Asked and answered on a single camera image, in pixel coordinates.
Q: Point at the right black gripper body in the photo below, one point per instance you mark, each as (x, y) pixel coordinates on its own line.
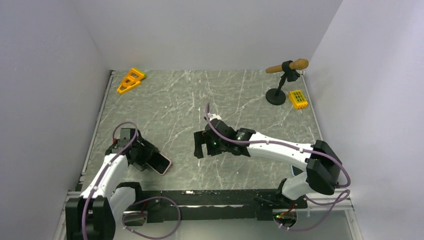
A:
(215, 147)

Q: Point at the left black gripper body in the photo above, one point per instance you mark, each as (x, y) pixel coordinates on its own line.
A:
(143, 150)

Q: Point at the black phone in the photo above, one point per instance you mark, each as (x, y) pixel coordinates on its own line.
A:
(160, 163)

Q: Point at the pink phone case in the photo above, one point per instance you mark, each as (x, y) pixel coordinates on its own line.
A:
(161, 164)

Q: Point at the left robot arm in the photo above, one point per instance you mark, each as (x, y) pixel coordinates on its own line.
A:
(95, 213)

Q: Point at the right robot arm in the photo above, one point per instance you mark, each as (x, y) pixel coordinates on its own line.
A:
(319, 165)

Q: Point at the orange triangular toy block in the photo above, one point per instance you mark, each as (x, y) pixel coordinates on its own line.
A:
(133, 79)

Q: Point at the black microphone stand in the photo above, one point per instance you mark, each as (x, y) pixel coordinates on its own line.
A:
(276, 96)

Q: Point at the yellow grid toy block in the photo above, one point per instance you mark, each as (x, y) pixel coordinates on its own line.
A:
(298, 99)

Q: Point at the gold microphone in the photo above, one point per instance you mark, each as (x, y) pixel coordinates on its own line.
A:
(299, 64)

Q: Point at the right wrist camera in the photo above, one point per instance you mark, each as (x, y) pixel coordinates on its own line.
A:
(213, 116)

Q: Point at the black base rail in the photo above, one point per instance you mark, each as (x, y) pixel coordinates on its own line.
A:
(194, 205)

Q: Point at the aluminium table frame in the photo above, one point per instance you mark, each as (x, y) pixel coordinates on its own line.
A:
(168, 108)

